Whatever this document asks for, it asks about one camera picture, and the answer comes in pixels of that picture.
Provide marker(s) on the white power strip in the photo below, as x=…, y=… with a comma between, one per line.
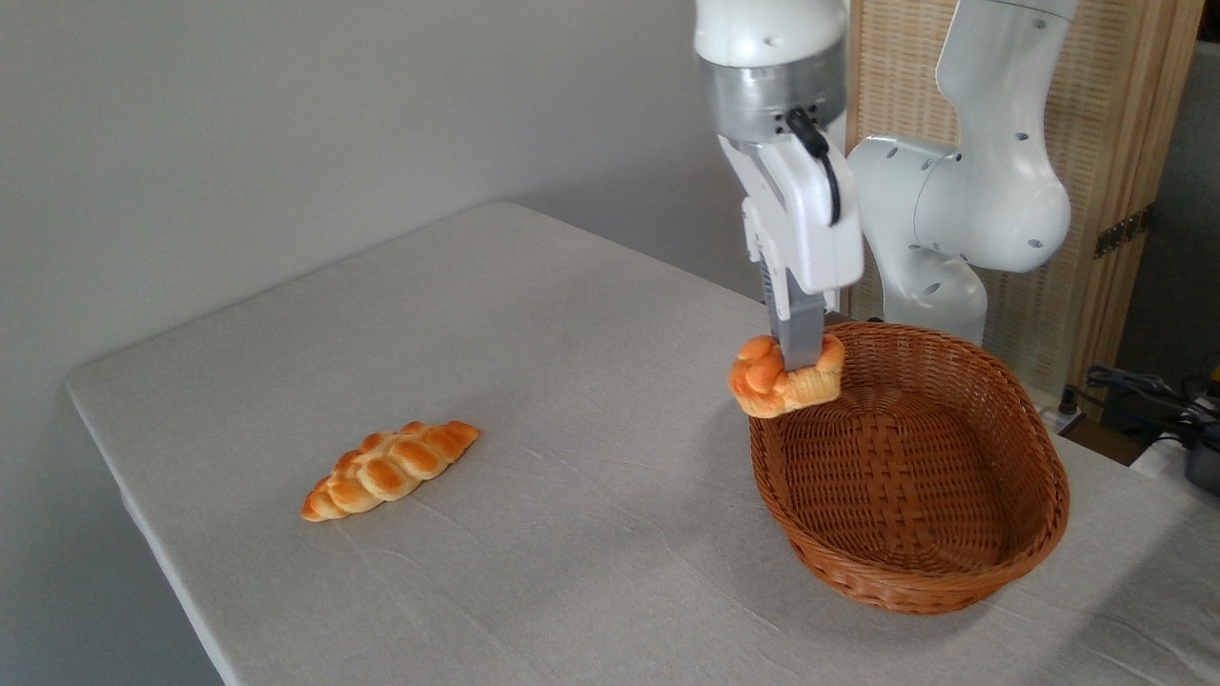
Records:
x=1060, y=419

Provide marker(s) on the brown wicker oval basket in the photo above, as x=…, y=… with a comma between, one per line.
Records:
x=905, y=486

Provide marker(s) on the grey round device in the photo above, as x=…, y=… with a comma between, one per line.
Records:
x=1206, y=467

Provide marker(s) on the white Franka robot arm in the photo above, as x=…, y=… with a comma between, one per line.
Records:
x=991, y=200

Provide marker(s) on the black metal screen hinge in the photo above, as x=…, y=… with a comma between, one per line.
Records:
x=1120, y=233

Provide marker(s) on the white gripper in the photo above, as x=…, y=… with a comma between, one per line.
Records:
x=805, y=238

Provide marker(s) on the long braided bread loaf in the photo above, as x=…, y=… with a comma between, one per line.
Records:
x=386, y=469

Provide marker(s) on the round braided bread roll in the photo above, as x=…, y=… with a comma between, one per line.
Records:
x=762, y=381

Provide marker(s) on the light grey tablecloth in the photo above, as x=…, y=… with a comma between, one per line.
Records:
x=572, y=429

